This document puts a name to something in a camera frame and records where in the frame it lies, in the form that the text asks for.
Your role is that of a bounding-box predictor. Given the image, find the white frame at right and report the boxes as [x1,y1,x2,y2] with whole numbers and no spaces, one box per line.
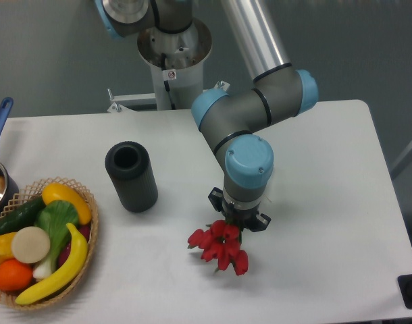
[389,140,412,180]

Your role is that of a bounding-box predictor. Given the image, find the dark grey ribbed vase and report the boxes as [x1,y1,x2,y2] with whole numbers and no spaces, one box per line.
[105,141,158,213]

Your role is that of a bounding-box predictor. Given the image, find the orange fruit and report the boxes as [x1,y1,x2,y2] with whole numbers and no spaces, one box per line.
[0,259,32,292]

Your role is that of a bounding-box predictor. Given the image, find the beige round disc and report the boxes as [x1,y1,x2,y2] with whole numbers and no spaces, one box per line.
[11,226,51,264]

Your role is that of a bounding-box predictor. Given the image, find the woven wicker basket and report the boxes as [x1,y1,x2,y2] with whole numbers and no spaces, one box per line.
[0,177,99,311]

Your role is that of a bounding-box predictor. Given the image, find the yellow bell pepper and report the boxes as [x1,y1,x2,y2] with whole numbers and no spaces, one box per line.
[0,232,16,264]

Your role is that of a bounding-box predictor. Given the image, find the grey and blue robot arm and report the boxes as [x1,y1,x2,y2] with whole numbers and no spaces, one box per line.
[95,1,319,232]

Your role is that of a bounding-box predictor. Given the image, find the dark red vegetable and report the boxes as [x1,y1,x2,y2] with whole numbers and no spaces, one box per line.
[57,225,91,268]

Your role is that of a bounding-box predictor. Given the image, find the green bok choy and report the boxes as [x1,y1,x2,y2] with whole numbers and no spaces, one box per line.
[33,200,79,281]

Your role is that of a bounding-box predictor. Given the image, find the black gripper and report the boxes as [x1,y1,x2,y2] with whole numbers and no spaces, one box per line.
[208,187,271,232]

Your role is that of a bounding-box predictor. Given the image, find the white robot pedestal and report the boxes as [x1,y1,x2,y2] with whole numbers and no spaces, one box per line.
[137,18,212,92]

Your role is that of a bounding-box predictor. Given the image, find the red tulip bouquet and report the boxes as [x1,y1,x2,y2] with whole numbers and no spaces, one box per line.
[187,220,249,275]

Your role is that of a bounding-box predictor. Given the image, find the yellow banana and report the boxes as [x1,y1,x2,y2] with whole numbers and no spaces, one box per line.
[15,223,88,306]

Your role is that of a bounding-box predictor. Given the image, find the white metal bracket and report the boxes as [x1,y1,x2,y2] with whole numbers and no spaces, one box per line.
[107,80,229,112]

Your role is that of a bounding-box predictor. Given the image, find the black cable on pedestal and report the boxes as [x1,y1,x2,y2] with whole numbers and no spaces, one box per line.
[160,52,176,111]

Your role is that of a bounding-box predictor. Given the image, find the green cucumber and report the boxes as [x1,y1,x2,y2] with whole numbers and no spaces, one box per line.
[0,196,45,236]

